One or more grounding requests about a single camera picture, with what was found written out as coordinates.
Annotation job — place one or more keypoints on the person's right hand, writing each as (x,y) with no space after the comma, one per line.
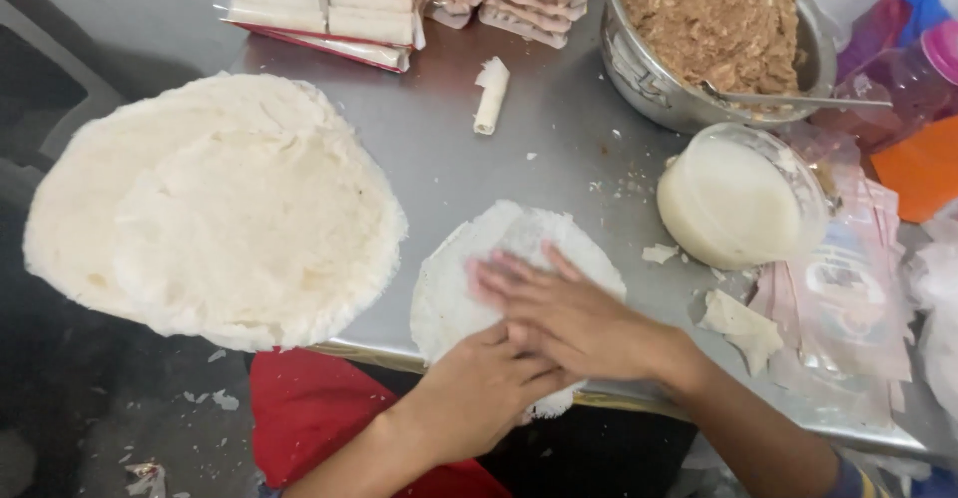
(599,333)

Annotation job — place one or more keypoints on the person's left hand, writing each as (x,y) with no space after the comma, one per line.
(471,401)

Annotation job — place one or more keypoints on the person's left fingers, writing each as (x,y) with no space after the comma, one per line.
(550,382)

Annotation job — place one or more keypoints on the single round white wrapper sheet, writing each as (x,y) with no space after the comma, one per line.
(456,281)

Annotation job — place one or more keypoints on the large torn wrapper piece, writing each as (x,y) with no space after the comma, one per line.
(745,329)

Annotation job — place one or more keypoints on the person's red clothing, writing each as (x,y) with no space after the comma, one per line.
(314,408)

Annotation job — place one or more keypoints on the white paste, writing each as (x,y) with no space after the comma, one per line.
(730,202)

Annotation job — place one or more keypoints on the rolled white spring roll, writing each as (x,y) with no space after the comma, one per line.
(492,97)

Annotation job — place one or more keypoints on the pile of empty plastic pouches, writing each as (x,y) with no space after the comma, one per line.
(853,311)

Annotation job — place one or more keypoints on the large metal bowl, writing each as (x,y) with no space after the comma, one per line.
(651,86)

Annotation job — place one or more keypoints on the clear glass bowl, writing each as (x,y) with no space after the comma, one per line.
(812,206)

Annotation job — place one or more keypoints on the metal spoon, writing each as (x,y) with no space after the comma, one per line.
(793,100)

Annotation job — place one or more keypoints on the stack of white wrappers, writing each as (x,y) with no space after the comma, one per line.
(217,213)

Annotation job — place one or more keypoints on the pile of clear roll packets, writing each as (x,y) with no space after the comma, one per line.
(516,0)

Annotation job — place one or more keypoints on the white plastic bag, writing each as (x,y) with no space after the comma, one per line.
(939,311)

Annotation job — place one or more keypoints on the brown minced filling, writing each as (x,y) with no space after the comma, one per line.
(711,19)

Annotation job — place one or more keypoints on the crumpled wrapper on floor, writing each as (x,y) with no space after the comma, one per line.
(147,479)

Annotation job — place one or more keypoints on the orange plastic lid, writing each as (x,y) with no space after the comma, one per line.
(924,172)

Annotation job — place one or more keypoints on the red-edged packs of rolls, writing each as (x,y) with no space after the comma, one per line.
(322,4)

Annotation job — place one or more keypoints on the pink plastic bottle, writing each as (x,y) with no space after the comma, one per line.
(898,86)

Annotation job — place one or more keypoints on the blue and purple plastic bag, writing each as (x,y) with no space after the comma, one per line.
(909,4)

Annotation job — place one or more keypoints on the grey chair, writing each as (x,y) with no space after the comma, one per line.
(52,71)

